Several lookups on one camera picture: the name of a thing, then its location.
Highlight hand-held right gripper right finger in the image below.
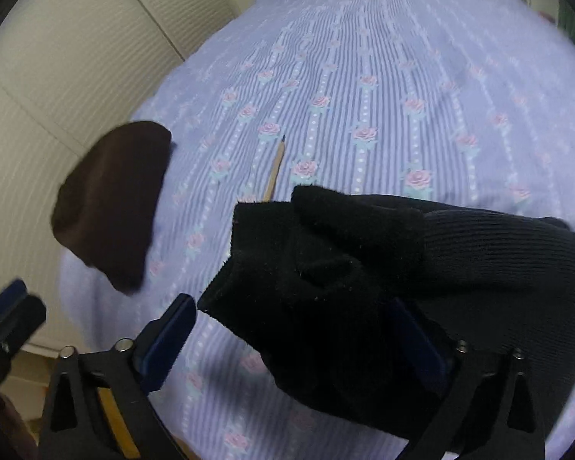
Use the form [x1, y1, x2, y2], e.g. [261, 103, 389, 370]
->
[392, 297, 548, 460]

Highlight folded brown garment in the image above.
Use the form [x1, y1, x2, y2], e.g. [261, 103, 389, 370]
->
[51, 121, 174, 297]

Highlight purple floral bed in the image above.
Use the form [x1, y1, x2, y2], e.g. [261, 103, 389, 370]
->
[60, 0, 575, 460]

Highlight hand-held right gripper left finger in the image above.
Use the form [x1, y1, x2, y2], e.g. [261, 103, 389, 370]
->
[37, 292, 198, 460]

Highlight black pants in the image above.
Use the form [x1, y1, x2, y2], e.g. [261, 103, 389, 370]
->
[197, 134, 575, 456]

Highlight person's left forearm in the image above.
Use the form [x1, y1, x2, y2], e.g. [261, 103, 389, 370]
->
[0, 374, 38, 460]

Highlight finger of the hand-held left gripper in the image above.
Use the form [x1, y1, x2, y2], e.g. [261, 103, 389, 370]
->
[0, 294, 47, 356]
[0, 278, 28, 327]

